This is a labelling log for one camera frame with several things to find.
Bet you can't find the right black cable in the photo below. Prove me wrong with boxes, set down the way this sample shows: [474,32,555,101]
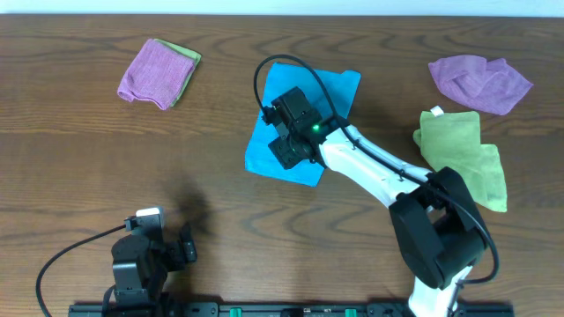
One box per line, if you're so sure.
[252,54,501,317]

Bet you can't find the crumpled green cloth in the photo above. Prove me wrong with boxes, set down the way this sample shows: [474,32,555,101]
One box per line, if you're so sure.
[412,111,508,212]

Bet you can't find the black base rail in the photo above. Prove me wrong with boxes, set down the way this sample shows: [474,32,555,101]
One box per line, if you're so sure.
[68,300,516,317]

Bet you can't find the left black cable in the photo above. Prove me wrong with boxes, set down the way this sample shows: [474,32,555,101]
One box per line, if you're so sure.
[35,224,129,317]

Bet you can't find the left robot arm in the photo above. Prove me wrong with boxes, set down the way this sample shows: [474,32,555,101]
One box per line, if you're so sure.
[111,224,197,309]

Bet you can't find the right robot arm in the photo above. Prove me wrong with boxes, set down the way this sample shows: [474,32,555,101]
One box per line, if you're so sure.
[269,121,495,316]

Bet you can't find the black cable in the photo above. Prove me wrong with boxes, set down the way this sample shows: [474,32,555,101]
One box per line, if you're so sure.
[252,54,501,317]
[35,224,129,317]

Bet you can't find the folded green cloth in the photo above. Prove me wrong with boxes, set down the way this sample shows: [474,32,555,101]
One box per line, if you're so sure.
[156,39,202,107]

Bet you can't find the folded purple cloth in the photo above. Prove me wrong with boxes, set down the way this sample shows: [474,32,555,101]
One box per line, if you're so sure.
[117,39,193,110]

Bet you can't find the crumpled purple cloth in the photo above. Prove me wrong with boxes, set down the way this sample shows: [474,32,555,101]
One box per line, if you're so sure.
[428,55,533,115]

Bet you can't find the blue microfiber cloth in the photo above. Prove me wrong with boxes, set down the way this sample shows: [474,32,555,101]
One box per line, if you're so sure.
[244,63,361,187]

